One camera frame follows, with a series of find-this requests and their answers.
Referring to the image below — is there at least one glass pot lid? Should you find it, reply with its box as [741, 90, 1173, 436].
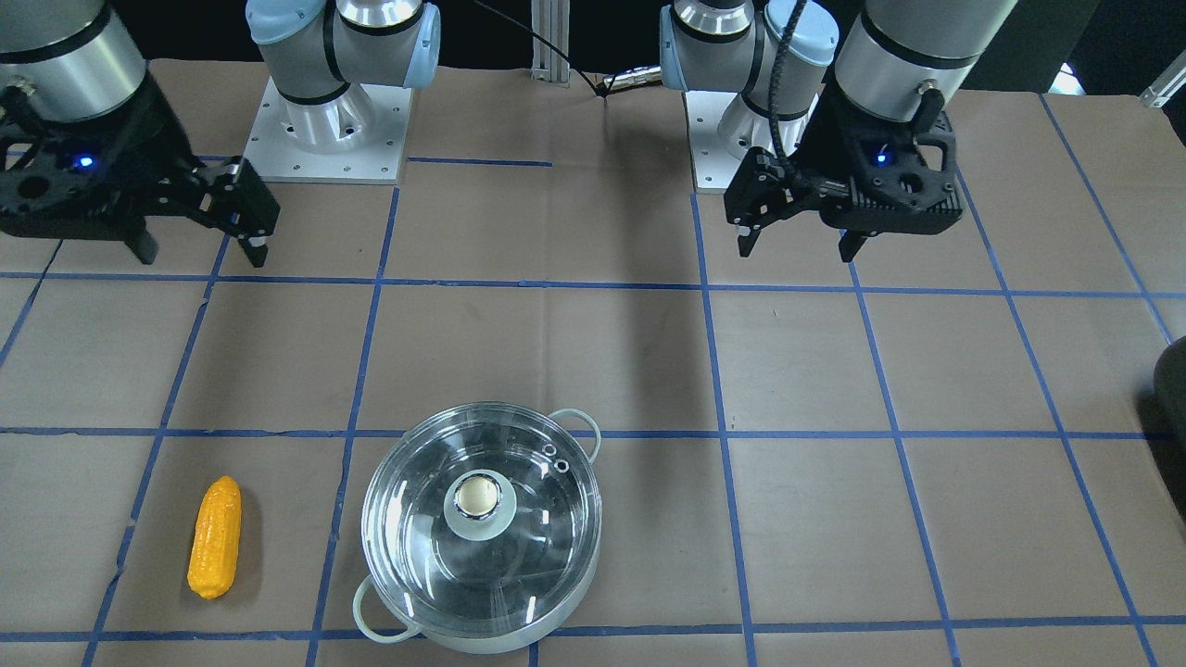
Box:
[361, 400, 602, 616]

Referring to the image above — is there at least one grey-green electric pot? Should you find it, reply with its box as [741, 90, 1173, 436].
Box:
[351, 400, 604, 655]

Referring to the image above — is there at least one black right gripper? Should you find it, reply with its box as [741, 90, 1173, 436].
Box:
[1, 74, 281, 269]

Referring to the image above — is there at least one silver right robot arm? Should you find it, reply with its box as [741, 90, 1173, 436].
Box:
[4, 1, 441, 267]

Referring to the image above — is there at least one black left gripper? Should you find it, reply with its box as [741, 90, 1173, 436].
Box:
[725, 76, 965, 263]

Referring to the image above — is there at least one aluminium frame post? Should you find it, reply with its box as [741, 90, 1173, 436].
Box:
[530, 1, 570, 88]

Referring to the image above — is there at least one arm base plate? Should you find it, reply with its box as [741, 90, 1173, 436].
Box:
[683, 90, 774, 193]
[243, 81, 414, 186]

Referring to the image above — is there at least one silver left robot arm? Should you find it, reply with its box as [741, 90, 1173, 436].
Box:
[659, 1, 1014, 262]

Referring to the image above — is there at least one yellow toy corn cob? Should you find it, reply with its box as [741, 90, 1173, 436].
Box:
[186, 474, 243, 601]

